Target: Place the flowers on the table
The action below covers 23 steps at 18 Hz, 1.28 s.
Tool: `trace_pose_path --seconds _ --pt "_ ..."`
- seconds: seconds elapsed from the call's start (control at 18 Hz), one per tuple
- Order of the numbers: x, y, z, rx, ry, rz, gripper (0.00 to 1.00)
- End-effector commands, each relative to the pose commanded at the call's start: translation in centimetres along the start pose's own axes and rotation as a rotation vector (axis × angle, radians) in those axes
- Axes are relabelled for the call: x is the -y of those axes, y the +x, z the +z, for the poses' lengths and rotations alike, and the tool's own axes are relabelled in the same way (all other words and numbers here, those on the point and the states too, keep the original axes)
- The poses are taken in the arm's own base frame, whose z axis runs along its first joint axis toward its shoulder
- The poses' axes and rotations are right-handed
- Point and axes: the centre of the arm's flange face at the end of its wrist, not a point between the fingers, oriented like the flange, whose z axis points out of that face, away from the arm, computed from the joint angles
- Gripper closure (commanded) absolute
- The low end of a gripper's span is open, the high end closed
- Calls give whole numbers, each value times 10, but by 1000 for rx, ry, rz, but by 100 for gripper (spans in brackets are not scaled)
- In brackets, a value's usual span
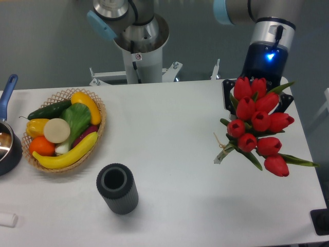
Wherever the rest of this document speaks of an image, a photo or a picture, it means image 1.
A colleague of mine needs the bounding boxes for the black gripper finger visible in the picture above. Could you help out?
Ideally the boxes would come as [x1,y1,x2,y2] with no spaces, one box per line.
[222,79,235,115]
[277,92,294,113]

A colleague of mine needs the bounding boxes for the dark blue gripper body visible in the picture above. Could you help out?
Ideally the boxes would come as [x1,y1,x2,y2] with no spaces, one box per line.
[242,17,296,86]

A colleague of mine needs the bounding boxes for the red tulip bouquet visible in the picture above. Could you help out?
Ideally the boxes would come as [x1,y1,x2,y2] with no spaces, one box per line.
[214,77,318,177]

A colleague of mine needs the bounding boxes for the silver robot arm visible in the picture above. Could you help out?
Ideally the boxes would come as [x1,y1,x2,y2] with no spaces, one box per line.
[87,1,303,90]

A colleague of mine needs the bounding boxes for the black device at edge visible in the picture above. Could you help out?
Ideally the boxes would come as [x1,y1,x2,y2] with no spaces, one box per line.
[310,208,328,236]

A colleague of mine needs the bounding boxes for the purple eggplant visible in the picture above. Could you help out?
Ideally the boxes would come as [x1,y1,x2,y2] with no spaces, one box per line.
[72,125,99,148]

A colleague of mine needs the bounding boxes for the dark grey ribbed vase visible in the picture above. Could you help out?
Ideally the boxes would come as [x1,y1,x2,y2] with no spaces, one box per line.
[96,163,139,215]

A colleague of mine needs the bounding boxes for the yellow squash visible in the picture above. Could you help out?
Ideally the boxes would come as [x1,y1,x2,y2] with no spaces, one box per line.
[71,92,101,125]

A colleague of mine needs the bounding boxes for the green bok choy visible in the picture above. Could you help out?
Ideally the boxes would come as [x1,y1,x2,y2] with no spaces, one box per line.
[55,103,91,156]

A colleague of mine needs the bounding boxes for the woven wicker basket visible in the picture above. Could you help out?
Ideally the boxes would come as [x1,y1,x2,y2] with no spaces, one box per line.
[21,88,106,173]

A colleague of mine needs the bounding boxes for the yellow banana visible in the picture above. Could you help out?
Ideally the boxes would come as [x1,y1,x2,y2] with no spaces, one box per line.
[32,132,98,169]

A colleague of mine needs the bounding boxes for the green cucumber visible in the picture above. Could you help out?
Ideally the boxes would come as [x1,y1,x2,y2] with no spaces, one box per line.
[20,100,71,120]

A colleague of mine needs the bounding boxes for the beige round disc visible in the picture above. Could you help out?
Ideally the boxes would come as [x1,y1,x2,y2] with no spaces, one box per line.
[43,118,70,144]

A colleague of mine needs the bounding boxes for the orange fruit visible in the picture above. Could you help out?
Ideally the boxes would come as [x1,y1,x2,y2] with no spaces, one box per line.
[28,136,55,156]

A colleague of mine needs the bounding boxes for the yellow bell pepper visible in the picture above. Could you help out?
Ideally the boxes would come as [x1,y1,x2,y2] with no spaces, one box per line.
[26,118,49,138]

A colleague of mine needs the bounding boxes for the white roll object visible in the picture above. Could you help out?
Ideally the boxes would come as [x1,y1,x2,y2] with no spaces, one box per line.
[0,212,18,228]

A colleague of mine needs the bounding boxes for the white metal base frame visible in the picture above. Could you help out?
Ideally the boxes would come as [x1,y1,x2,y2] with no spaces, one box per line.
[89,58,221,86]

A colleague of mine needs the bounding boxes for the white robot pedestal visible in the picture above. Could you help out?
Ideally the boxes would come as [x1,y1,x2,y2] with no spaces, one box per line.
[122,48,162,84]

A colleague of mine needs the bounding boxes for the blue handled saucepan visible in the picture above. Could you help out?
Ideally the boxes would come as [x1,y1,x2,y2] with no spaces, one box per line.
[1,74,22,176]

